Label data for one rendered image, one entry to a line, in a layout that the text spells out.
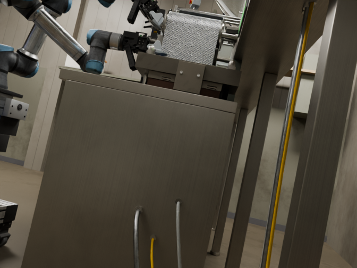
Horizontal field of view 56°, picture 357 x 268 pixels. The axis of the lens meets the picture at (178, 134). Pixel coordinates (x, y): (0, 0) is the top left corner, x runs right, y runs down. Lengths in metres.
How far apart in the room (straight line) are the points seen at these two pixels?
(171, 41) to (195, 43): 0.10
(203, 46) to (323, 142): 0.92
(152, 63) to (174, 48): 0.24
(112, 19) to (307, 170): 5.12
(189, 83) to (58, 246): 0.75
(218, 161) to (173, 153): 0.16
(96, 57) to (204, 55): 0.47
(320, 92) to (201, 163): 0.58
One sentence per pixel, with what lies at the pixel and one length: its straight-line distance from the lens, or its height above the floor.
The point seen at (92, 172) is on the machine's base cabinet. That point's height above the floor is 0.55.
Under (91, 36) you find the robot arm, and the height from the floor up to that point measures 1.10.
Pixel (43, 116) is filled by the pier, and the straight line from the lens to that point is 5.59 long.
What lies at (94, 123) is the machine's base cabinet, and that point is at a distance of 1.25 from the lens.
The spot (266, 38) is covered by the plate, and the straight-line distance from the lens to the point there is 1.26.
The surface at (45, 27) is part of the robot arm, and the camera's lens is 1.67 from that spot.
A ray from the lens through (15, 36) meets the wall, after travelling 6.44.
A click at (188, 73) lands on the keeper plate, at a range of 1.26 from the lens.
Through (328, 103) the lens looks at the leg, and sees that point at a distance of 0.72.
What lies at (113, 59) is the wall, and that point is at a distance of 5.39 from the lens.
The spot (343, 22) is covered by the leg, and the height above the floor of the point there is 1.00.
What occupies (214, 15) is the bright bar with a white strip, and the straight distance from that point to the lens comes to 1.90.
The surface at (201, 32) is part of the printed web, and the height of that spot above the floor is 1.22.
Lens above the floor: 0.67
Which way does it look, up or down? 4 degrees up
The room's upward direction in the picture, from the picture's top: 12 degrees clockwise
